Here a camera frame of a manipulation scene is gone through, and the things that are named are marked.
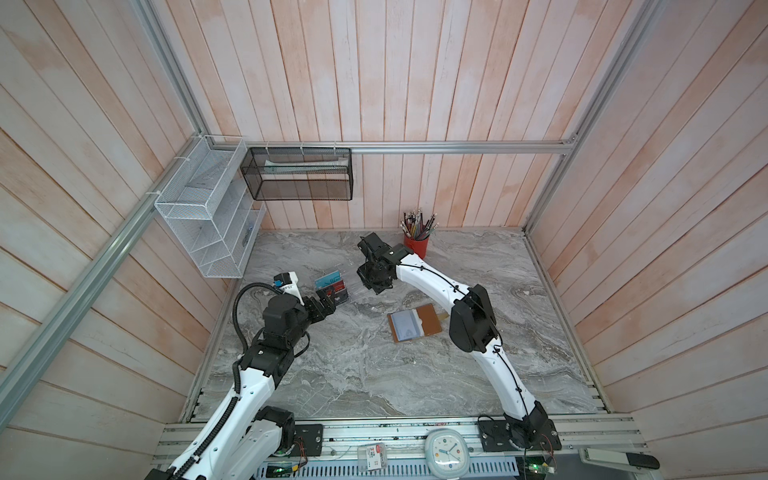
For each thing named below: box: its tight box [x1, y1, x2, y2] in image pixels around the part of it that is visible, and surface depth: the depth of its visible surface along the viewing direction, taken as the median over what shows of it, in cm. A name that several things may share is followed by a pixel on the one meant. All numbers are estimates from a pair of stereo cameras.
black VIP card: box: [334, 288, 349, 306], surface depth 100 cm
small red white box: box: [357, 442, 388, 472], surface depth 71 cm
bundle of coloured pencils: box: [400, 208, 439, 240], surface depth 103 cm
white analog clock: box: [425, 428, 470, 480], surface depth 71 cm
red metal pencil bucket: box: [403, 235, 429, 260], surface depth 107 cm
